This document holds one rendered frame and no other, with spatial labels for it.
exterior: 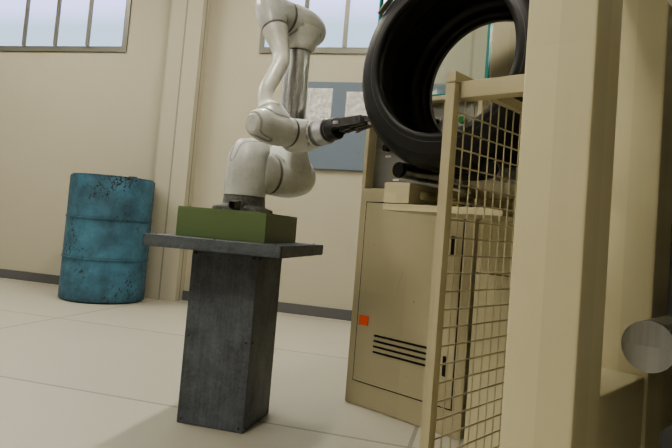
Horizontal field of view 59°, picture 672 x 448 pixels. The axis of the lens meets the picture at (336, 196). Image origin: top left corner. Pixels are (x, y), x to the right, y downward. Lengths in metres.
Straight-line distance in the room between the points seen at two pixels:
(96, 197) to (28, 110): 1.74
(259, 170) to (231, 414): 0.85
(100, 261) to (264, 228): 2.88
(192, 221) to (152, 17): 3.79
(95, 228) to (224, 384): 2.82
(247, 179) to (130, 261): 2.79
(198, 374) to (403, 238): 0.92
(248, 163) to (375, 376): 1.00
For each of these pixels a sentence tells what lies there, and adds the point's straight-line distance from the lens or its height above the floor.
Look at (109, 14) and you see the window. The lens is 6.00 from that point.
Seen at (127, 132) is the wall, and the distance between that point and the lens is 5.62.
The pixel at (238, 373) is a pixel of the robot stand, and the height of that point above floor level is 0.20.
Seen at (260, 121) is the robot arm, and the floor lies 1.04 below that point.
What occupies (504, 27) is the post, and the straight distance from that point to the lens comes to 2.04.
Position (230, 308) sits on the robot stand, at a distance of 2.12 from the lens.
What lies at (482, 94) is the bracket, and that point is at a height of 0.96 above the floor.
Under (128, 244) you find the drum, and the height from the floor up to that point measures 0.46.
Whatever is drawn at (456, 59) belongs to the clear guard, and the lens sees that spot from 2.41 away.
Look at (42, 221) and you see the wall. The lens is 6.06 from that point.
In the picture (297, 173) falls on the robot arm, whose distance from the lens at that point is 2.29.
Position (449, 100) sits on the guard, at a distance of 1.01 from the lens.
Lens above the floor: 0.73
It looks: 3 degrees up
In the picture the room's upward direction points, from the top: 5 degrees clockwise
